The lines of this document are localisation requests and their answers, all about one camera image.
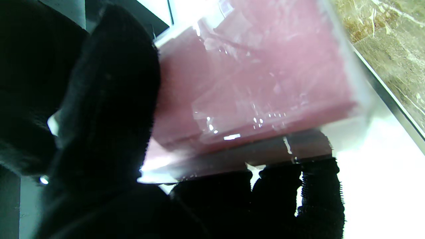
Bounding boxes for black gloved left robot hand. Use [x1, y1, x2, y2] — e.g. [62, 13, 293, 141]
[37, 4, 346, 239]

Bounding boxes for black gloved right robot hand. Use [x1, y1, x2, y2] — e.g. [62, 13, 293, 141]
[0, 0, 87, 185]

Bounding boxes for clear bottle with pink seasoning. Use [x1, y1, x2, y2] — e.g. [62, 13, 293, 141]
[138, 0, 376, 185]

